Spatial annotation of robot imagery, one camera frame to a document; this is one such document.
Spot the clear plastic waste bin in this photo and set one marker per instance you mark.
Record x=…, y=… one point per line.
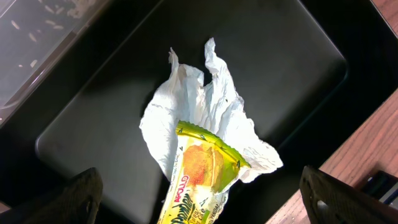
x=18, y=83

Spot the white napkin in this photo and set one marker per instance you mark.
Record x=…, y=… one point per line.
x=216, y=106

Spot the green yellow snack wrapper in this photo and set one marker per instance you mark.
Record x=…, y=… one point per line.
x=204, y=169

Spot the rice food waste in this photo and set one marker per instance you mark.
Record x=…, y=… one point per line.
x=31, y=29

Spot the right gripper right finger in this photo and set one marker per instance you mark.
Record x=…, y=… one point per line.
x=372, y=199

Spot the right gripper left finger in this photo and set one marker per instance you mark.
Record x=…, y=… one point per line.
x=76, y=201

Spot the black waste tray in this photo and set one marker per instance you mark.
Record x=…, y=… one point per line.
x=310, y=72

